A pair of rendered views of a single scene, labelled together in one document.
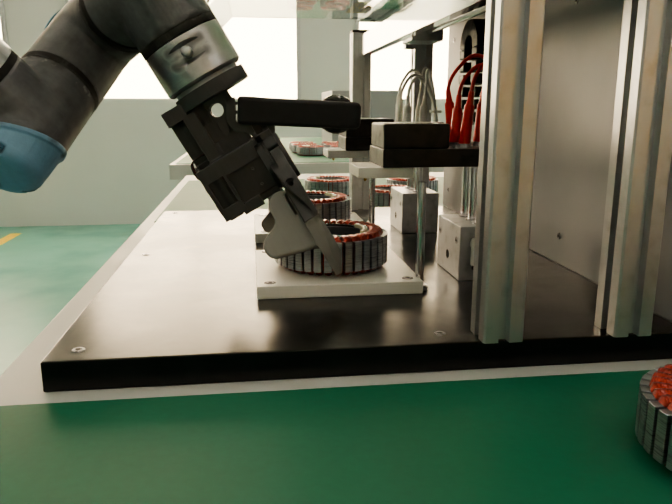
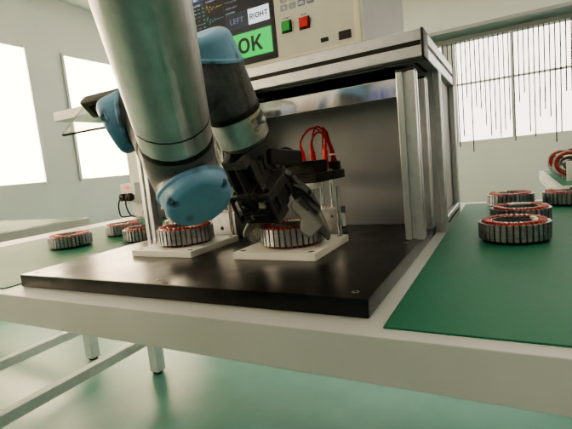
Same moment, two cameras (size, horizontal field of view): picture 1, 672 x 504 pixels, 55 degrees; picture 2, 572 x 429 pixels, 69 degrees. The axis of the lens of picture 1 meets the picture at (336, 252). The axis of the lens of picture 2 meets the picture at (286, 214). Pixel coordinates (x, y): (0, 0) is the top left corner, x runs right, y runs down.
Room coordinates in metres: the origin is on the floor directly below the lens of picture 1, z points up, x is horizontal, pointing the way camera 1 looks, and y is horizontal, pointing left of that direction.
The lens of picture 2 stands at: (0.22, 0.58, 0.92)
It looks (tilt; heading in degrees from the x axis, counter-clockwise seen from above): 7 degrees down; 306
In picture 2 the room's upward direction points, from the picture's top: 6 degrees counter-clockwise
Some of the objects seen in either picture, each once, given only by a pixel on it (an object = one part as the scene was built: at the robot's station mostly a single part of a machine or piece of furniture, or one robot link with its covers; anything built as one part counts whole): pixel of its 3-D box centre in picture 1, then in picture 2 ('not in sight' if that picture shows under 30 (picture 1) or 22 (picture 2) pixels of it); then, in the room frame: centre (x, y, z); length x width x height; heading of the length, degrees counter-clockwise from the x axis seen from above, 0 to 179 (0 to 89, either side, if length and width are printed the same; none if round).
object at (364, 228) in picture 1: (331, 245); (292, 231); (0.63, 0.00, 0.80); 0.11 x 0.11 x 0.04
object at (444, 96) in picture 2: not in sight; (444, 152); (0.48, -0.42, 0.91); 0.28 x 0.03 x 0.32; 97
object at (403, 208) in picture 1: (413, 208); (228, 222); (0.88, -0.11, 0.80); 0.07 x 0.05 x 0.06; 7
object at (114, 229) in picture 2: (412, 185); (123, 227); (1.40, -0.17, 0.77); 0.11 x 0.11 x 0.04
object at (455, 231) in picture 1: (471, 244); (324, 220); (0.64, -0.14, 0.80); 0.07 x 0.05 x 0.06; 7
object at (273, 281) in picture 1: (331, 269); (293, 246); (0.63, 0.00, 0.78); 0.15 x 0.15 x 0.01; 7
